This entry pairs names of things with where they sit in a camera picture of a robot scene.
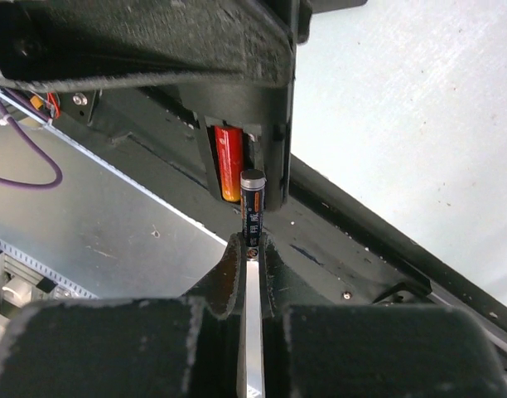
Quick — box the black remote control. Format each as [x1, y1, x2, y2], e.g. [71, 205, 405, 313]
[178, 1, 299, 211]

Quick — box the grey slotted cable duct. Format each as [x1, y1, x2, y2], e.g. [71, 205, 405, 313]
[0, 239, 98, 299]

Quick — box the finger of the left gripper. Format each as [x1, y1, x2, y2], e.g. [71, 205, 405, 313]
[0, 1, 295, 92]
[297, 0, 312, 45]

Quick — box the red orange battery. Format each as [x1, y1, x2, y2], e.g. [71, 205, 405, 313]
[215, 126, 244, 202]

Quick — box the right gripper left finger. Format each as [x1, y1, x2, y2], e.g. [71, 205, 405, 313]
[0, 234, 246, 397]

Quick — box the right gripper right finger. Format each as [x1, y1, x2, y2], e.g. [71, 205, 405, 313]
[258, 235, 507, 397]

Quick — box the black battery cover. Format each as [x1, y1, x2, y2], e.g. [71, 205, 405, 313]
[311, 0, 368, 12]

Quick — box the black silver battery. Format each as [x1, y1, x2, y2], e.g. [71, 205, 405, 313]
[240, 169, 266, 260]

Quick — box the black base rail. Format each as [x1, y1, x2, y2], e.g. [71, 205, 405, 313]
[55, 87, 507, 373]

